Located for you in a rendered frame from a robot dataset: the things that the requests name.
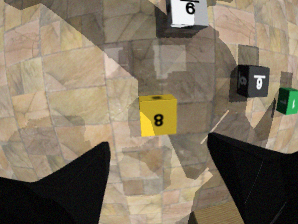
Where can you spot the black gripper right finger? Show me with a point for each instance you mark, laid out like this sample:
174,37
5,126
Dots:
260,181

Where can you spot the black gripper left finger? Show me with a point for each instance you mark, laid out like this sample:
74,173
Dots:
72,195

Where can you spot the green block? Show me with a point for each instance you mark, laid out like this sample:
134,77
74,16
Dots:
287,101

